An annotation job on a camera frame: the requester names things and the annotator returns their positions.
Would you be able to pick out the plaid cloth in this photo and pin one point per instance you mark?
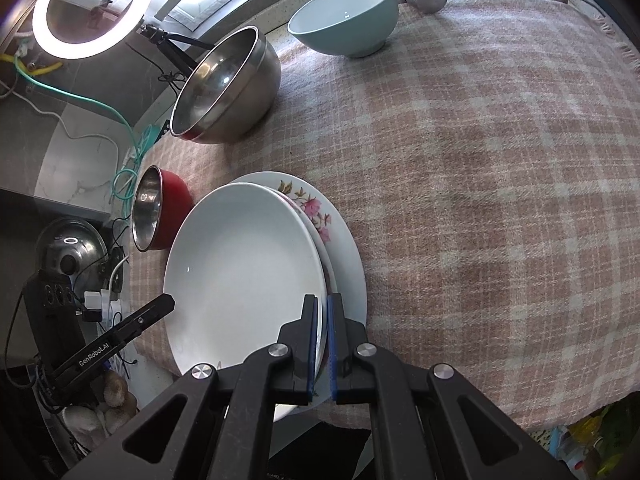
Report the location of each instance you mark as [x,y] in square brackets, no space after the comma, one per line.
[475,185]

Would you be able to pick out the large floral plate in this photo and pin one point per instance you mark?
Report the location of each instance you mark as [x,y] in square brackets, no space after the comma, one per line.
[350,270]

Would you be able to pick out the small floral plate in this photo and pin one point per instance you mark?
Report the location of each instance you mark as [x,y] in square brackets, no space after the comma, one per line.
[328,272]

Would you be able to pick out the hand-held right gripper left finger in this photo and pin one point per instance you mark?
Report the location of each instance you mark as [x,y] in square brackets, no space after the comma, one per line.
[315,350]

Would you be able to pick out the steel pot lid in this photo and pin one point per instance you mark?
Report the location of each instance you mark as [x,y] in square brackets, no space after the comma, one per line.
[65,250]

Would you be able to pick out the large steel bowl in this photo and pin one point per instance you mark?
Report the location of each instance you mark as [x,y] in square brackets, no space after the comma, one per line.
[240,95]

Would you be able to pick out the white power strip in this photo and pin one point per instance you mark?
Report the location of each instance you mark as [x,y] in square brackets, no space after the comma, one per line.
[112,305]

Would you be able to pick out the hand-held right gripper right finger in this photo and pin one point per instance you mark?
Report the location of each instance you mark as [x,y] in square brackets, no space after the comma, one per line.
[331,350]

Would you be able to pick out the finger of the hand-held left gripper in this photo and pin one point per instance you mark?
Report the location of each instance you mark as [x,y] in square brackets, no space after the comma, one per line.
[147,317]

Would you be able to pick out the white charger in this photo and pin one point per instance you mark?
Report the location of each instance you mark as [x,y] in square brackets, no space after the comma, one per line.
[93,301]

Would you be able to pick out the white oval plate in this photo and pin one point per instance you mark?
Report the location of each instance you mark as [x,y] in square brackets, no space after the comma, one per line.
[240,260]

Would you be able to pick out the light blue bowl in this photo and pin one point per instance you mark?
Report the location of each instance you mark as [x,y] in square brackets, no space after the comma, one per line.
[350,35]

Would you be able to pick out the small red steel bowl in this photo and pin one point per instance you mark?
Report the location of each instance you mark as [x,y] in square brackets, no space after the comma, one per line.
[175,205]

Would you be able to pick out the teal round power strip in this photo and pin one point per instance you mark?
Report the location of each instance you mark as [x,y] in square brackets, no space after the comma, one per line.
[150,140]

